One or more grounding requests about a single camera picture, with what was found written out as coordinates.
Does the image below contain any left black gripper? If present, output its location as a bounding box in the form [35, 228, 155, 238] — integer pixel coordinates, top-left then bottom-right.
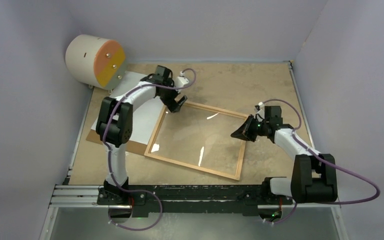
[158, 78, 187, 113]

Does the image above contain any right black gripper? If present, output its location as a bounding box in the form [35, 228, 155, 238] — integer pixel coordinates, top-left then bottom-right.
[230, 114, 269, 143]

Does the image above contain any glossy printed photo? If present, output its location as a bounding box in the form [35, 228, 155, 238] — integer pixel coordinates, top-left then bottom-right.
[109, 71, 163, 145]

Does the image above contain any wooden picture frame with glass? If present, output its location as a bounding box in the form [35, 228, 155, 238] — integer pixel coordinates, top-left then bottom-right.
[143, 100, 250, 182]

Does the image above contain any clear glass pane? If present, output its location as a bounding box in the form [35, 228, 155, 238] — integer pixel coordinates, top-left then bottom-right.
[150, 105, 246, 176]

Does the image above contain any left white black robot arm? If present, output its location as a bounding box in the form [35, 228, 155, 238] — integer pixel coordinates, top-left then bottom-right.
[95, 65, 195, 205]

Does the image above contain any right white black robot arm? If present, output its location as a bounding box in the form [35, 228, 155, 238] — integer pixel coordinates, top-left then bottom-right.
[230, 105, 338, 204]

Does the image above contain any white cylindrical drum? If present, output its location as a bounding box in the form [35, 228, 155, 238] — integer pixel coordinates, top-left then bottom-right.
[65, 34, 128, 91]

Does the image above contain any brown cardboard backing board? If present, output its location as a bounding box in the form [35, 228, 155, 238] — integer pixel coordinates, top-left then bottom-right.
[86, 130, 148, 156]

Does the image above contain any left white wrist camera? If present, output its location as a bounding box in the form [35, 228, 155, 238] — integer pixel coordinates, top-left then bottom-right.
[173, 71, 190, 90]

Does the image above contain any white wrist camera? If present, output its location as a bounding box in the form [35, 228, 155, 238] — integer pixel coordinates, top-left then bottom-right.
[173, 71, 190, 90]
[254, 102, 265, 122]

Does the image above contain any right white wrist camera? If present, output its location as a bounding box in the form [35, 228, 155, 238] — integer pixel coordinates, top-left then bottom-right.
[254, 102, 265, 122]

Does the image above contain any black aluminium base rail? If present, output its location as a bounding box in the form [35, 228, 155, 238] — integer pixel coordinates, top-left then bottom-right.
[48, 184, 342, 220]

